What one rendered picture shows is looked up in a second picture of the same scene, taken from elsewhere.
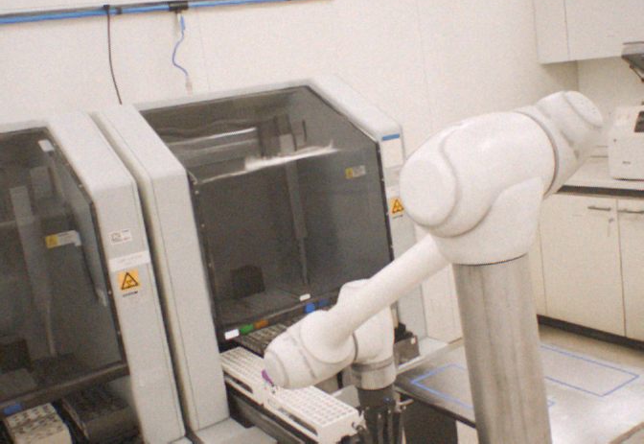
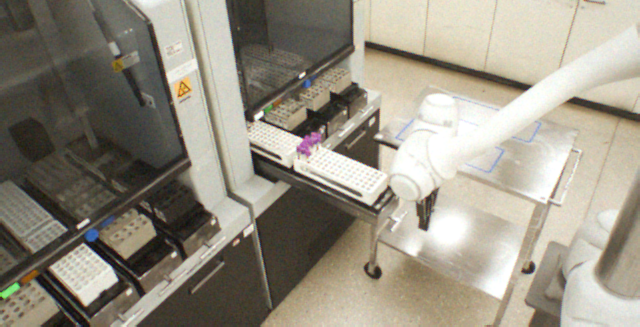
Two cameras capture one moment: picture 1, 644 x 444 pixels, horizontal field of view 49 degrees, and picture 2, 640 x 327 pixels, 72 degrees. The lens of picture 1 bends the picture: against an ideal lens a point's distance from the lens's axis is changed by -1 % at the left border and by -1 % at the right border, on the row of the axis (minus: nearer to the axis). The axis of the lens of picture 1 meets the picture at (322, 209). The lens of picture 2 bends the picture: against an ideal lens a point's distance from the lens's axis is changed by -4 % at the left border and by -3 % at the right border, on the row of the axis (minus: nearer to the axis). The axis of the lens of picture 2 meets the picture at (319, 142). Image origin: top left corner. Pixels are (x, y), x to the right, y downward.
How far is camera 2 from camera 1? 0.82 m
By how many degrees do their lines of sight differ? 32
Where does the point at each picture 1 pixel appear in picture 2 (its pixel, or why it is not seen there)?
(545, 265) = (373, 7)
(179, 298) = (220, 94)
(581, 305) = (395, 35)
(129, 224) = (180, 36)
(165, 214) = (207, 21)
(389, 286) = (521, 123)
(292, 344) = (423, 169)
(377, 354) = not seen: hidden behind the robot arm
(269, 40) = not seen: outside the picture
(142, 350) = (196, 143)
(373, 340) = not seen: hidden behind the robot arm
